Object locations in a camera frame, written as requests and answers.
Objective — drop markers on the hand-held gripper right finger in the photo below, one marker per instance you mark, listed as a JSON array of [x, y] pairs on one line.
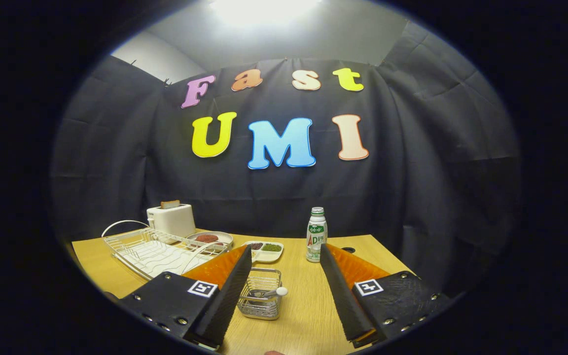
[[345, 301]]

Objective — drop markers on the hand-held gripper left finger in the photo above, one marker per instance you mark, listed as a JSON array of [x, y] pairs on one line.
[[225, 301]]

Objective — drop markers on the white divided dish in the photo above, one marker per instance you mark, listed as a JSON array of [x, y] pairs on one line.
[[270, 257]]

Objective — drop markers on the beige round plate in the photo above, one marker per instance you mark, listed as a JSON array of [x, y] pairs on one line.
[[225, 236]]

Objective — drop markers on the pile of dark beans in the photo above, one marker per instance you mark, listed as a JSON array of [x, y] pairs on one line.
[[255, 245]]

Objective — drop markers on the white drink bottle green cap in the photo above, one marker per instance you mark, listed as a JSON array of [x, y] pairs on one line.
[[316, 236]]

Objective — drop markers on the pile of green beans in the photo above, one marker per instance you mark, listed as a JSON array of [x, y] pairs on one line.
[[272, 247]]

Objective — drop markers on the white toaster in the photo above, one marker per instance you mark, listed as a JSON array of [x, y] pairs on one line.
[[173, 222]]

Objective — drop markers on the toast slice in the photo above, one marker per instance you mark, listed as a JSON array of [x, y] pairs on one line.
[[170, 204]]

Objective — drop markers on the black backdrop cloth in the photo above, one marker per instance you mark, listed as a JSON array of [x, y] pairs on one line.
[[412, 197]]

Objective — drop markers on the bright ceiling light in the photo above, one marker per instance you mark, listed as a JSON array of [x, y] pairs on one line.
[[264, 10]]

